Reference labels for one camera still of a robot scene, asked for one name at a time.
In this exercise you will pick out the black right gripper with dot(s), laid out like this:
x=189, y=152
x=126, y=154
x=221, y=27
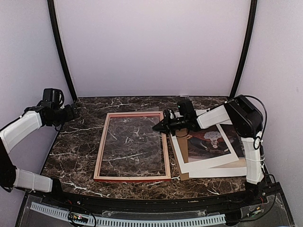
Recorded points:
x=165, y=127

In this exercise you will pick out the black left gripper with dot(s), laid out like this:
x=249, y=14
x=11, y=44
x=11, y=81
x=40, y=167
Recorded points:
x=75, y=111

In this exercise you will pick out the clear acrylic sheet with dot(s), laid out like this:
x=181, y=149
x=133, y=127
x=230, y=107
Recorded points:
x=132, y=148

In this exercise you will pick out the red wooden picture frame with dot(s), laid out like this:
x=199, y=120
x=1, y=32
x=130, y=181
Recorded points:
x=165, y=177

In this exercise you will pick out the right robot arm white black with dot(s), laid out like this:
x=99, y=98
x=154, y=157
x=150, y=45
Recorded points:
x=247, y=119

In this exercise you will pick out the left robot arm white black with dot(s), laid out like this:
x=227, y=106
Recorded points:
x=50, y=111

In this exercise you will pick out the dark flower photo print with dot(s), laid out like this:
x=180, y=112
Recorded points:
x=209, y=143

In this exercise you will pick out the white photo mat board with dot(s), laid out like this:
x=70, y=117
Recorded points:
x=203, y=163

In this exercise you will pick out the brown cardboard backing board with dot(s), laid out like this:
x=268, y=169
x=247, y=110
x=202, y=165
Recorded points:
x=181, y=146

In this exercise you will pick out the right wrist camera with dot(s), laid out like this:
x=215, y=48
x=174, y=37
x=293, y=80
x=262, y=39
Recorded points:
x=169, y=114

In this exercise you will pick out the white slotted cable duct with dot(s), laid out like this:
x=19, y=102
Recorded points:
x=91, y=221

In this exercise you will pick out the left black corner post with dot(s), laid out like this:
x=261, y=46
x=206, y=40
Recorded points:
x=60, y=50

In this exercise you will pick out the black corner post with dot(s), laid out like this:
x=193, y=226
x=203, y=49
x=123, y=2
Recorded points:
x=245, y=48
x=60, y=50

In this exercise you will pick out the black front table rail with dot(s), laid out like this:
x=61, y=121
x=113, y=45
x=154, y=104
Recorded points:
x=221, y=194

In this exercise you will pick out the right black corner post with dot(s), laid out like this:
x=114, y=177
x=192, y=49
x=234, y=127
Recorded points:
x=245, y=48

